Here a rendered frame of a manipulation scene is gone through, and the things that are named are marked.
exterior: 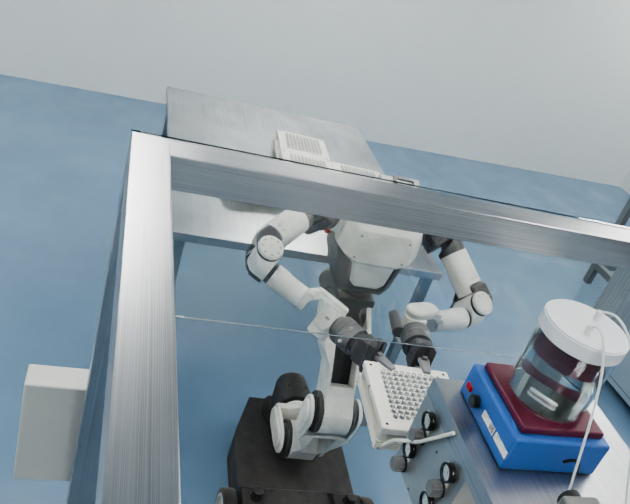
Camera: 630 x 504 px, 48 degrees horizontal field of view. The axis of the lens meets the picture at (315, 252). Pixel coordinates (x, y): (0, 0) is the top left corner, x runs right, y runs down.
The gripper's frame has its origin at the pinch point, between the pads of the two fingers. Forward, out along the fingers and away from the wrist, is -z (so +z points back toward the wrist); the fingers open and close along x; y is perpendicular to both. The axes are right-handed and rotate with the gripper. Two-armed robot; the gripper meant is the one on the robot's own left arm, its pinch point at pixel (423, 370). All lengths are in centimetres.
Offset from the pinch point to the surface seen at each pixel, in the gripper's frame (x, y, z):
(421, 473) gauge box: -13, 14, -53
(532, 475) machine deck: -28, 1, -65
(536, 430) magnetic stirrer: -37, 4, -63
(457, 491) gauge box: -21, 12, -64
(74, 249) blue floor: 101, 132, 185
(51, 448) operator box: 4, 86, -48
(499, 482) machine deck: -28, 8, -68
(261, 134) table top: 11, 51, 187
